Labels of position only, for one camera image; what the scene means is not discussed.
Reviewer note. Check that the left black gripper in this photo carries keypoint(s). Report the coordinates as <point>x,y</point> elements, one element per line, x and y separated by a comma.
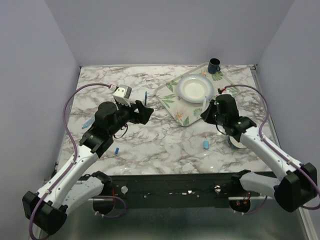
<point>144,113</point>

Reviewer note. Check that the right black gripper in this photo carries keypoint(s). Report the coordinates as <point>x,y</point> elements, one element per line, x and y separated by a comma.
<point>206,115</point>

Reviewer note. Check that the white marker pen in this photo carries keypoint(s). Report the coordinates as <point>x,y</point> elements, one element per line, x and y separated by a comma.
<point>204,104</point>

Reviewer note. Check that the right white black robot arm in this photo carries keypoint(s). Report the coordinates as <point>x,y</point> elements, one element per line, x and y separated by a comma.
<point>294,183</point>

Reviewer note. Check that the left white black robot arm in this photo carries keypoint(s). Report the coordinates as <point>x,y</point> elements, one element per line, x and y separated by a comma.
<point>49,207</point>

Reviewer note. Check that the blue gel pen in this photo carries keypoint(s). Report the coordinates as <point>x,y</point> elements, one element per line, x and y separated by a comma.
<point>145,98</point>

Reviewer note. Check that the floral serving tray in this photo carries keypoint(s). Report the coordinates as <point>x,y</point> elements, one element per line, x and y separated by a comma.
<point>183,112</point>

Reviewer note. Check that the white blue rimmed bowl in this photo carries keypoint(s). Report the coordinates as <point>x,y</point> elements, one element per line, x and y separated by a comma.
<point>194,87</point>

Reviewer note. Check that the light blue cap right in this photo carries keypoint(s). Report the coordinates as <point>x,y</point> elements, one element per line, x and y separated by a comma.
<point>205,144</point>

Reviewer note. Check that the small white dark-rimmed bowl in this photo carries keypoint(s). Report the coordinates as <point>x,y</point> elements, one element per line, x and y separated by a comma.
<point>235,144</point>

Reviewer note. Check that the dark blue mug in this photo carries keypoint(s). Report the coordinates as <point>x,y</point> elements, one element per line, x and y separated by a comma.
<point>214,66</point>

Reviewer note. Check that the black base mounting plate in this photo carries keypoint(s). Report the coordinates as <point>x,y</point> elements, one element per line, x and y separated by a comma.
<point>162,191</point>

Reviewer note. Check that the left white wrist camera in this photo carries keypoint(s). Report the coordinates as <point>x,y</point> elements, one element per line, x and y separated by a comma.
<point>122,95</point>

